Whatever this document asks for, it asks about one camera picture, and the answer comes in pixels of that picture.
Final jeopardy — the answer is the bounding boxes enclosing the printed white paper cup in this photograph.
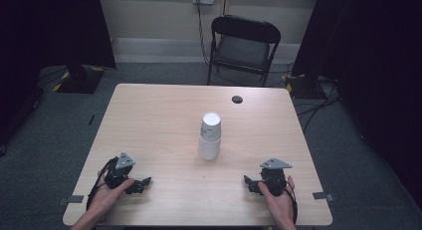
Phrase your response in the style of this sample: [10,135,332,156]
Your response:
[199,111,223,141]

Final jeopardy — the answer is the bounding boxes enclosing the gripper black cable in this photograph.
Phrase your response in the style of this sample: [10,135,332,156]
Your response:
[86,157,117,212]
[282,181,299,225]

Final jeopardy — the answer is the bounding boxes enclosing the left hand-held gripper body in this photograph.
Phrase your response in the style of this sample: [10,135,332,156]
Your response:
[104,151,136,190]

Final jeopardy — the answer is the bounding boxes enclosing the black floor cables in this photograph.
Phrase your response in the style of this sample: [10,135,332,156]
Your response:
[293,75,342,133]

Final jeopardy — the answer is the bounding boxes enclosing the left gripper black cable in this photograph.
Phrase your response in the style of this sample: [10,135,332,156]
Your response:
[86,157,117,212]

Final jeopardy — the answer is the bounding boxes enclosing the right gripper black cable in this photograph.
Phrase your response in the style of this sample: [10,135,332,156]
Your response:
[282,181,299,225]

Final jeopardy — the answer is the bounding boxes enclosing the black curtain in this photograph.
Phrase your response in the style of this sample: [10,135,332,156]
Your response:
[292,0,422,201]
[0,0,117,148]

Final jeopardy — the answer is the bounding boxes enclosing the person's right hand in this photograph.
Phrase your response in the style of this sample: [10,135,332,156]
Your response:
[258,175,297,227]

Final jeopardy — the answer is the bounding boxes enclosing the grey tape strip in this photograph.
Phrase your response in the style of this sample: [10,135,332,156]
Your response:
[312,191,336,203]
[57,194,86,206]

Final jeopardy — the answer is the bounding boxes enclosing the plain white paper cup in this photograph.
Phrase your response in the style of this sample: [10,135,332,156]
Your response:
[197,133,222,161]

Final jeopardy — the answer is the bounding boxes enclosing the black braided power cable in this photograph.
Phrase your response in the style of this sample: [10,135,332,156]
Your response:
[195,0,213,68]

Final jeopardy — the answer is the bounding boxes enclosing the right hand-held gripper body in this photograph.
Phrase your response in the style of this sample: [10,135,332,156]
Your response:
[259,157,294,196]

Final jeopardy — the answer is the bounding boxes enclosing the black stand base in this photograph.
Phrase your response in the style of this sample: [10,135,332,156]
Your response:
[52,64,107,95]
[282,73,321,100]

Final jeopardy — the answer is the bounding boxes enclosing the person's left hand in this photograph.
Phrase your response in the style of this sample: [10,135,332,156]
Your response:
[88,177,136,222]

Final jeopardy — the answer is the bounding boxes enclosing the black folding chair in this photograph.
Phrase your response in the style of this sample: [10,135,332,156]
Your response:
[206,14,283,89]

